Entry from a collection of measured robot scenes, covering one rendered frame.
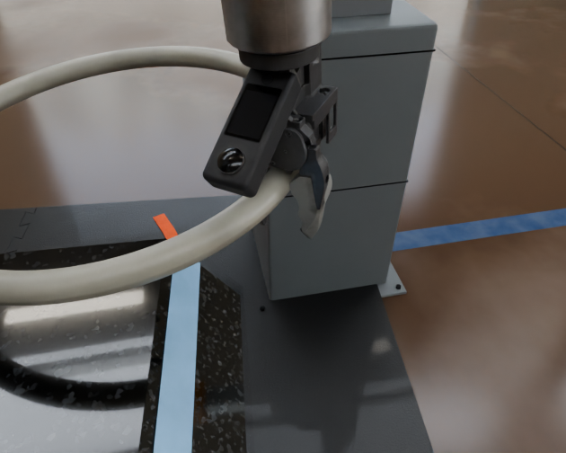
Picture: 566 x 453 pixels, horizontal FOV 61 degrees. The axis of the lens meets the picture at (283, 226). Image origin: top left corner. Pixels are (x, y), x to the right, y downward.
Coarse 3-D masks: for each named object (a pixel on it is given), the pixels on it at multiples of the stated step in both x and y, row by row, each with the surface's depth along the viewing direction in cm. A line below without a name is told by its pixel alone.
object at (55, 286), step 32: (64, 64) 71; (96, 64) 72; (128, 64) 73; (160, 64) 74; (192, 64) 72; (224, 64) 69; (0, 96) 66; (224, 224) 43; (256, 224) 45; (128, 256) 41; (160, 256) 41; (192, 256) 42; (0, 288) 40; (32, 288) 39; (64, 288) 39; (96, 288) 40; (128, 288) 41
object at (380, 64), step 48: (336, 48) 105; (384, 48) 107; (432, 48) 109; (384, 96) 115; (336, 144) 121; (384, 144) 124; (288, 192) 127; (336, 192) 131; (384, 192) 134; (288, 240) 138; (336, 240) 142; (384, 240) 147; (288, 288) 152; (336, 288) 156; (384, 288) 158
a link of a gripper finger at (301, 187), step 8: (296, 176) 48; (304, 176) 47; (296, 184) 48; (304, 184) 47; (328, 184) 52; (296, 192) 48; (304, 192) 48; (312, 192) 47; (328, 192) 52; (296, 200) 49; (304, 200) 48; (312, 200) 48; (304, 208) 49; (312, 208) 49; (304, 216) 50; (312, 216) 49; (320, 216) 50; (304, 224) 51; (312, 224) 50; (320, 224) 51; (304, 232) 52; (312, 232) 52
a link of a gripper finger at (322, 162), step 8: (312, 152) 44; (320, 152) 46; (312, 160) 45; (320, 160) 45; (304, 168) 46; (312, 168) 45; (320, 168) 45; (328, 168) 46; (312, 176) 46; (320, 176) 45; (328, 176) 47; (312, 184) 47; (320, 184) 46; (320, 192) 47; (320, 200) 47; (320, 208) 48
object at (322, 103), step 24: (312, 48) 40; (312, 72) 45; (312, 96) 46; (336, 96) 48; (288, 120) 43; (312, 120) 44; (336, 120) 50; (288, 144) 44; (312, 144) 45; (288, 168) 46
